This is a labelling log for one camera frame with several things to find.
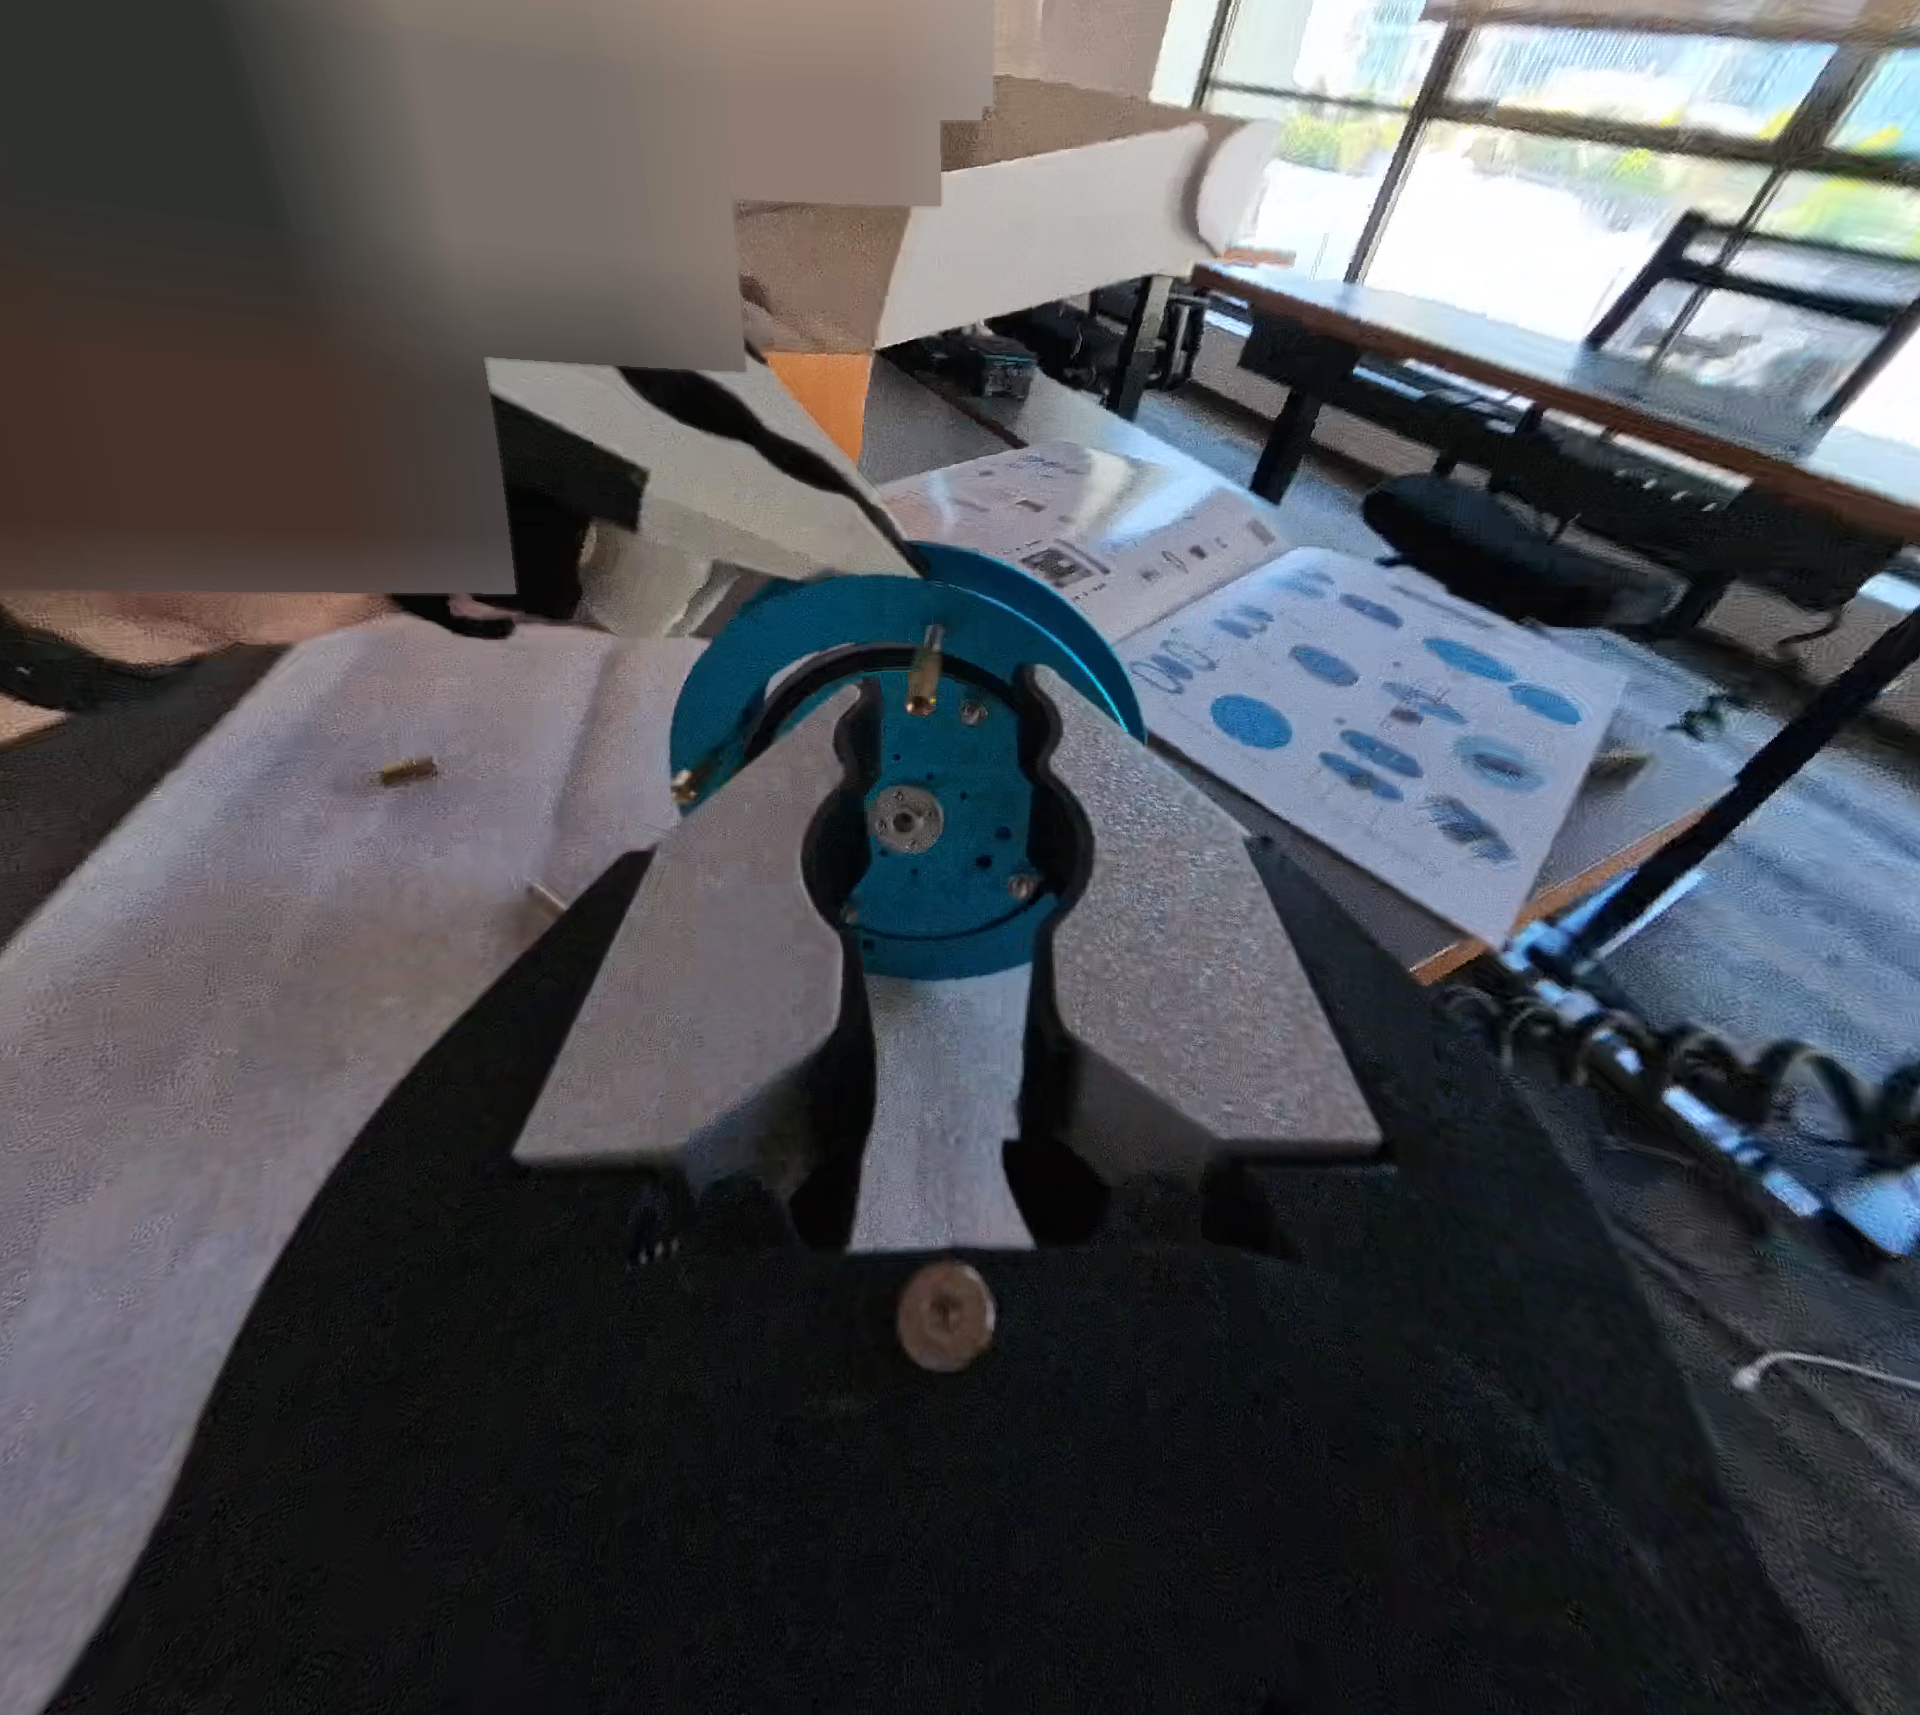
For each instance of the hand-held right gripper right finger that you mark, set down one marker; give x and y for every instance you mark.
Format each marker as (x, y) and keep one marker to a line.
(1217, 996)

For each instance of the dark grey desk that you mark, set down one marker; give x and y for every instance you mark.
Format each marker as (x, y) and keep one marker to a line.
(1501, 906)

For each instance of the orange cardboard box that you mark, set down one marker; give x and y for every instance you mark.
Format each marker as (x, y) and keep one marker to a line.
(1020, 230)

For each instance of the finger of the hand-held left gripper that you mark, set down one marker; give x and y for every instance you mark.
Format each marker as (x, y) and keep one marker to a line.
(655, 582)
(751, 486)

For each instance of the brass standoff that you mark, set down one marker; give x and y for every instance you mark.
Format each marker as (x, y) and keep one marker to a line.
(924, 668)
(409, 770)

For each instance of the large window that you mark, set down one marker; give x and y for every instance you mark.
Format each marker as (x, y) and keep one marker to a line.
(1620, 37)

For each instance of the blue disc with bearing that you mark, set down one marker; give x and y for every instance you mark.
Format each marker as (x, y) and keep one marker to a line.
(947, 846)

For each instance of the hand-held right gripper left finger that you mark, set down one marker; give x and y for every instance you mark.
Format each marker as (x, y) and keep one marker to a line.
(691, 996)

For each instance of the long beige table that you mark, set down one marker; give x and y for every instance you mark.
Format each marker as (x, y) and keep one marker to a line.
(1620, 380)

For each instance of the printed instruction booklet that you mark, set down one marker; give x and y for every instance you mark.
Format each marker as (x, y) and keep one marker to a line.
(1351, 696)

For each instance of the white foam sheet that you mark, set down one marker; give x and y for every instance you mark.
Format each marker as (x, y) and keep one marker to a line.
(240, 996)

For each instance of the black chair frame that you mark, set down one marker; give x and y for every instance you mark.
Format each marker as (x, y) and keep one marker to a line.
(1771, 320)

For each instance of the black office chair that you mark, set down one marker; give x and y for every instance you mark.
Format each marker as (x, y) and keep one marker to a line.
(1517, 560)

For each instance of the blue round metal base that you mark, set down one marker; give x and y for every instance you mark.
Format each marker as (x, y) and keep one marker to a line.
(751, 666)

